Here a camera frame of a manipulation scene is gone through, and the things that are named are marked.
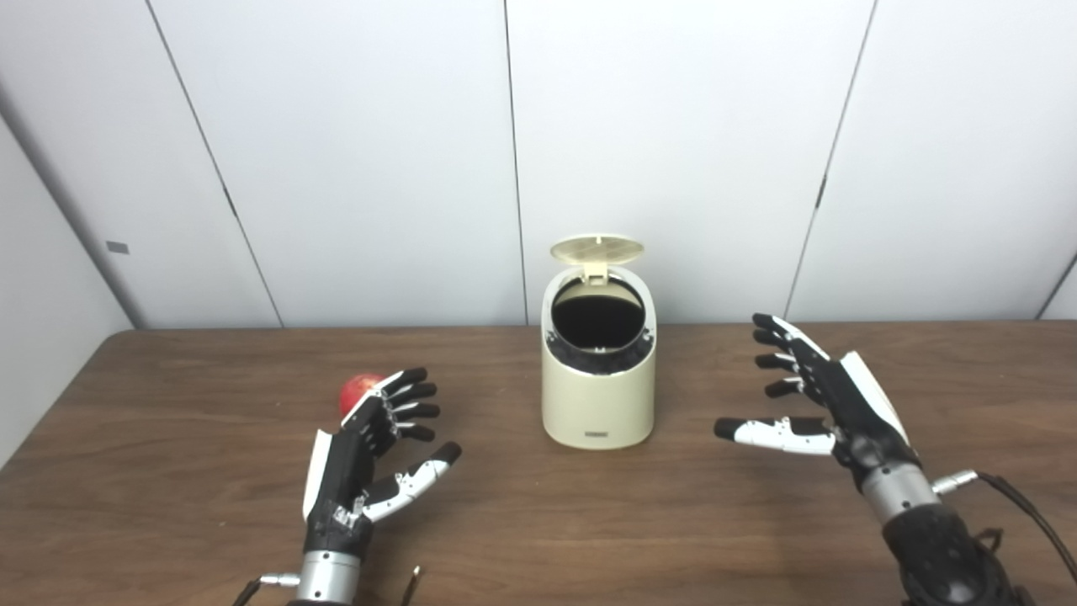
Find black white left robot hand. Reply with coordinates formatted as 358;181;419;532
302;367;463;561

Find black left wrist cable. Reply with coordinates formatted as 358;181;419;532
231;573;302;606

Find red apple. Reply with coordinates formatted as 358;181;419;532
339;373;385;419

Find round cream bin lid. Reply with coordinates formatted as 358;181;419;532
550;235;645;285

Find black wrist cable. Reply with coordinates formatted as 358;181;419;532
231;573;302;606
931;470;1077;590

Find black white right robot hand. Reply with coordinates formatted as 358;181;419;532
714;313;922;493

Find cream-colored bin body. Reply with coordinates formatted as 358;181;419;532
541;265;657;450

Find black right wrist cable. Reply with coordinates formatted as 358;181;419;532
931;470;1077;590

